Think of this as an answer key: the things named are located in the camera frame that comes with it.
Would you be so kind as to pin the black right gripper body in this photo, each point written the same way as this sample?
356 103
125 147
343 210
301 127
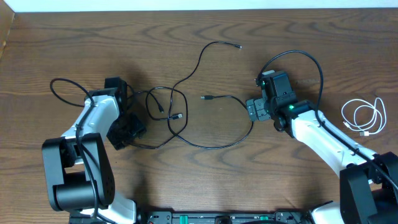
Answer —
262 108

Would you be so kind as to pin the black mounting rail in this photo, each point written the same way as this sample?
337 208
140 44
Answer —
167 217

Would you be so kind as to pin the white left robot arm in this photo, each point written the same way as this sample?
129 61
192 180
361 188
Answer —
77 170

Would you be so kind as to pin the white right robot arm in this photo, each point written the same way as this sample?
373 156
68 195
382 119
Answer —
368 180

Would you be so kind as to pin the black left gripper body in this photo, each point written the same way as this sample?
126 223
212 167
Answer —
128 128

